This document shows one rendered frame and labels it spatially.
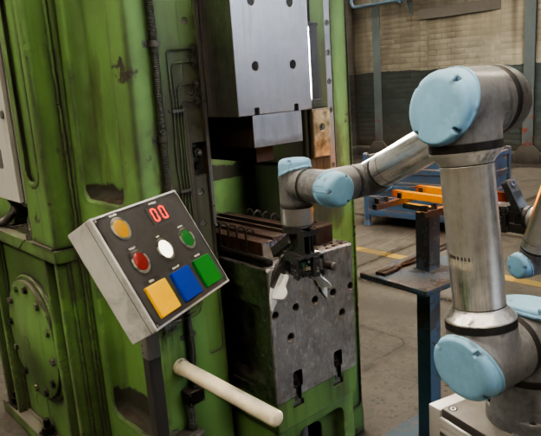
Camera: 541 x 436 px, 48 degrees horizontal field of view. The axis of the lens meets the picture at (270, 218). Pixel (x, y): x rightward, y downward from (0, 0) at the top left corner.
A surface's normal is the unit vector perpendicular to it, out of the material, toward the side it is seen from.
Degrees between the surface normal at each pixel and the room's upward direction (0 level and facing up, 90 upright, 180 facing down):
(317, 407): 90
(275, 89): 90
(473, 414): 0
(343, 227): 90
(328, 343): 90
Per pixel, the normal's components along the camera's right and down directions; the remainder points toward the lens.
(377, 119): -0.73, 0.20
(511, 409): -0.72, -0.11
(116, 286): -0.40, 0.23
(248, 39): 0.66, 0.12
